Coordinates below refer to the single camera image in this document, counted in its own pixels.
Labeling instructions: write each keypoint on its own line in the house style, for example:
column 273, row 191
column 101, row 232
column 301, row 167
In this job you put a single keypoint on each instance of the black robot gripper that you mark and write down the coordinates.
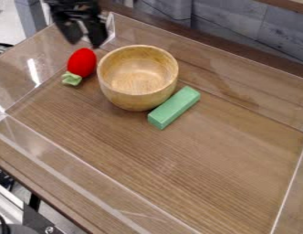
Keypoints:
column 78, row 9

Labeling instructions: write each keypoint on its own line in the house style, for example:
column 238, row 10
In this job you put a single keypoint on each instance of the red plush fruit green leaf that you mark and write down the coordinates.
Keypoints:
column 80, row 66

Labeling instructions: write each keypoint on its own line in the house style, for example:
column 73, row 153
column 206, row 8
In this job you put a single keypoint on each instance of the wooden bowl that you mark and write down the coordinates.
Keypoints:
column 137, row 77

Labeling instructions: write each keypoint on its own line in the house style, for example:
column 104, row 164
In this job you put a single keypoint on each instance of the green rectangular block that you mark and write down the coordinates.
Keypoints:
column 165, row 113

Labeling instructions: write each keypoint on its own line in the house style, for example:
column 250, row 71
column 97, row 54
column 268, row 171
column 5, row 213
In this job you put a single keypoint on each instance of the clear acrylic tray enclosure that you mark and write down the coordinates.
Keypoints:
column 214, row 174

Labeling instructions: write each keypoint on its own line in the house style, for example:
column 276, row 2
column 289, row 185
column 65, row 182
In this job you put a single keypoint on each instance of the black bracket with bolt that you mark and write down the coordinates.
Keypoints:
column 36, row 222

